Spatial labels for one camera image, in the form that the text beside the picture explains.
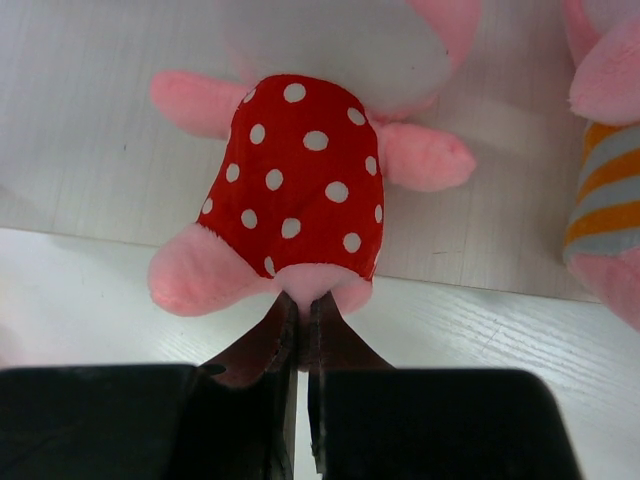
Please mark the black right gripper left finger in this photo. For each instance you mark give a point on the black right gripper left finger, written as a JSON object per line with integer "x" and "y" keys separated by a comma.
{"x": 232, "y": 417}

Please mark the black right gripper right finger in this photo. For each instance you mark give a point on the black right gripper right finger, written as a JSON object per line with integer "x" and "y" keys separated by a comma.
{"x": 371, "y": 420}

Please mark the pink frog toy red polka-dot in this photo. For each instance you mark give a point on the pink frog toy red polka-dot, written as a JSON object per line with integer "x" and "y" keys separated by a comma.
{"x": 315, "y": 125}

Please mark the pink frog toy orange stripes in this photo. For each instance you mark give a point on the pink frog toy orange stripes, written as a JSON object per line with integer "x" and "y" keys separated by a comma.
{"x": 601, "y": 245}

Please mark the white two-tier wooden shelf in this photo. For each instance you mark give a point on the white two-tier wooden shelf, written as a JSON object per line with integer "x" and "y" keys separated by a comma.
{"x": 85, "y": 151}

